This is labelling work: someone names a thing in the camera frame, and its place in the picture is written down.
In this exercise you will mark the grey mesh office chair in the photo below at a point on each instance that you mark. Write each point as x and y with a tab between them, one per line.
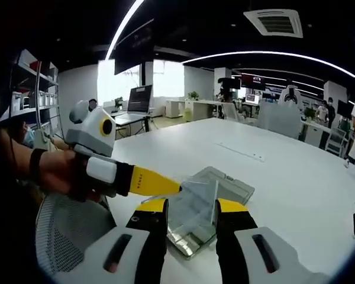
71	233

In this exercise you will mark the person's left hand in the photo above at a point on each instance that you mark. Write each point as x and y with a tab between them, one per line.
65	171

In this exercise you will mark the hanging black screen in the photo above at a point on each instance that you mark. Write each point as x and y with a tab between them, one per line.
133	44

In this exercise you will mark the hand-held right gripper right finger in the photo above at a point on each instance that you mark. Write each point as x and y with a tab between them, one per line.
239	236

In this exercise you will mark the clear grey guide fixture box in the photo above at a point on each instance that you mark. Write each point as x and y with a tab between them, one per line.
236	189

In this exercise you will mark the open laptop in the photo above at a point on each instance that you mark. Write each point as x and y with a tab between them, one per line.
139	99

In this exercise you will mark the potted plant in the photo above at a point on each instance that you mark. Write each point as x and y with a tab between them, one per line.
193	95

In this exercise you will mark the long curved ceiling light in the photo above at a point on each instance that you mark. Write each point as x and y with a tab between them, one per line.
269	53

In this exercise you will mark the black wristband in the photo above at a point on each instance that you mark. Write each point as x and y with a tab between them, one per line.
38	164

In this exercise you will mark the grey partition screen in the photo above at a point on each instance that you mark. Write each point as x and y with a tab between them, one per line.
279	124

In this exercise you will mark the wall display screen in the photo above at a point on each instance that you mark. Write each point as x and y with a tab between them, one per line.
253	81

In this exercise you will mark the ceiling air vent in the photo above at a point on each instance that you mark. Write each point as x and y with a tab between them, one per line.
273	23

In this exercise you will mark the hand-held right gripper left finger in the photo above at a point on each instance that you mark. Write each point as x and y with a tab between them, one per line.
145	236

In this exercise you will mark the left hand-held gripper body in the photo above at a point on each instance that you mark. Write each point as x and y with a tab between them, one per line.
88	136

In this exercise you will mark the white high-back chair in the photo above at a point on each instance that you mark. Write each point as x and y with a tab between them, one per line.
290	99

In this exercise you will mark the straight ceiling light strip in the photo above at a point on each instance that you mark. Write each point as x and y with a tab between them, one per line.
122	23

